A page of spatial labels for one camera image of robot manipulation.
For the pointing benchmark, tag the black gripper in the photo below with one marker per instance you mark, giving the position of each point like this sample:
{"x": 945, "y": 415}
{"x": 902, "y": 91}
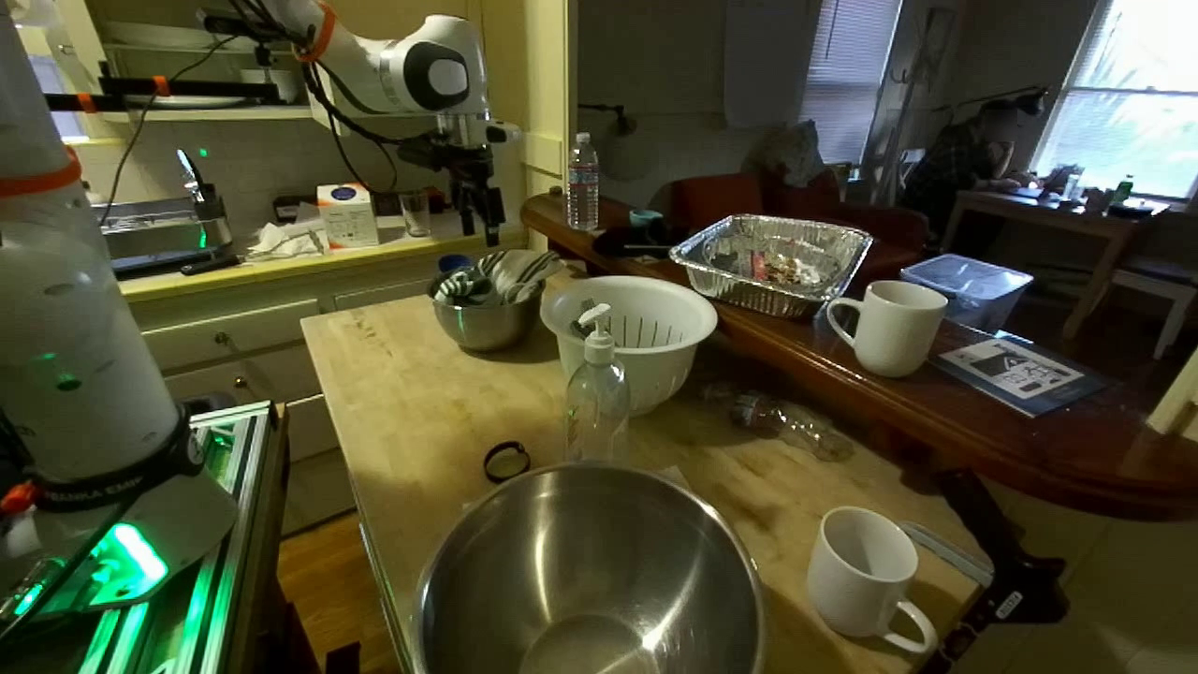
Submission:
{"x": 468, "y": 173}

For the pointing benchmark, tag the white green striped towel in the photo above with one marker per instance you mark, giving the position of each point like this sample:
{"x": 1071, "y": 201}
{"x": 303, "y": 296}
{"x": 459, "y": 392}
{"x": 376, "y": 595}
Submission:
{"x": 499, "y": 276}

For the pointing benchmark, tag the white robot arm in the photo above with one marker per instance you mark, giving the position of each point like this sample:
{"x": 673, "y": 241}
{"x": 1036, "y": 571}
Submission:
{"x": 428, "y": 72}

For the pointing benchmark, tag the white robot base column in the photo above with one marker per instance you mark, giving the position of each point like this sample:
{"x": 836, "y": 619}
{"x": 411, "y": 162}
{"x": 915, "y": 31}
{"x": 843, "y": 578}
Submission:
{"x": 78, "y": 375}

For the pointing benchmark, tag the small silver bowl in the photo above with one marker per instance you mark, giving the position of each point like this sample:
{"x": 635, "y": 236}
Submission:
{"x": 476, "y": 317}

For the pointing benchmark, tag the large silver mixing bowl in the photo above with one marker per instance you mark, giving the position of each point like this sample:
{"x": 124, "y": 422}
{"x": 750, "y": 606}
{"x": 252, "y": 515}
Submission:
{"x": 589, "y": 571}

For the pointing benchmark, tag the clear plastic water bottle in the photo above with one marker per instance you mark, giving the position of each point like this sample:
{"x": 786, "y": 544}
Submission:
{"x": 582, "y": 196}

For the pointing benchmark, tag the tissue box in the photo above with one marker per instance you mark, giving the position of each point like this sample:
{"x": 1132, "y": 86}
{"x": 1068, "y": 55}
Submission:
{"x": 351, "y": 216}

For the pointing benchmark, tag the white plastic colander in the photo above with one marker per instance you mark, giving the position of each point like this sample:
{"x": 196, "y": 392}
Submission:
{"x": 652, "y": 323}

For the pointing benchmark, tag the clear pump spray bottle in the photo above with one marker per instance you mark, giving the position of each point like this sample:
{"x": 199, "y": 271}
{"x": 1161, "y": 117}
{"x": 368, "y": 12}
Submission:
{"x": 598, "y": 392}

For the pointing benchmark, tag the white cabinet with drawers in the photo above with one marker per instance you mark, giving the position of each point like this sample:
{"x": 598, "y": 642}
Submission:
{"x": 234, "y": 335}

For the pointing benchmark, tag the aluminium foil tray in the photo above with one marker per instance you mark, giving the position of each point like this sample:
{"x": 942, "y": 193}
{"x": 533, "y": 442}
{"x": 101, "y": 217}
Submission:
{"x": 774, "y": 264}

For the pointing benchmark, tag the crumpled clear plastic wrap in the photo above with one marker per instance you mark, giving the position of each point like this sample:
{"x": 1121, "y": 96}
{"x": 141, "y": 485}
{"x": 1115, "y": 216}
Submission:
{"x": 790, "y": 423}

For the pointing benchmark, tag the white mug on counter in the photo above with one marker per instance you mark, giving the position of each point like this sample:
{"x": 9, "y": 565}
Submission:
{"x": 894, "y": 327}

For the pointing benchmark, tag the metal robot mounting stand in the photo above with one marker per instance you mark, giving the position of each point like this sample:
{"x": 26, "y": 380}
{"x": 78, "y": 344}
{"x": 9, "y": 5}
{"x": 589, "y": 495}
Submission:
{"x": 171, "y": 580}

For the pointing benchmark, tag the clear plastic container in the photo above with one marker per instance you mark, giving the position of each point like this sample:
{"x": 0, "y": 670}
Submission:
{"x": 980, "y": 293}

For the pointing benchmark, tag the person at window desk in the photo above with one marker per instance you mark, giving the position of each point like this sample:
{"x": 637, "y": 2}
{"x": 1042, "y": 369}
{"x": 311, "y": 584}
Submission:
{"x": 961, "y": 159}

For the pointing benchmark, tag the white mug near front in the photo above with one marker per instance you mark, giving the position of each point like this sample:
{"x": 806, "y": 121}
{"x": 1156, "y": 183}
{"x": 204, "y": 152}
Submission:
{"x": 859, "y": 578}

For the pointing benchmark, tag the printed booklet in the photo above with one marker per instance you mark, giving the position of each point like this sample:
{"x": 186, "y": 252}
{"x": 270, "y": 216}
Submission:
{"x": 1019, "y": 375}

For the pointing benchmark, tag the wooden desk by window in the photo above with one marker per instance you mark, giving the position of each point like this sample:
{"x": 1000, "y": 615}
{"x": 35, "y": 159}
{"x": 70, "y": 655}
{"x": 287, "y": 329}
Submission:
{"x": 1098, "y": 236}

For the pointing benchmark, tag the dark wooden counter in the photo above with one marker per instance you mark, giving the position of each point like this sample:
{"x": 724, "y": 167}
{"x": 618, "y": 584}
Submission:
{"x": 1091, "y": 454}

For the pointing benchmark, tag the black ring green handle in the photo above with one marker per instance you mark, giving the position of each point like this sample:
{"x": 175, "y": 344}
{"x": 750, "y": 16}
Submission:
{"x": 503, "y": 463}

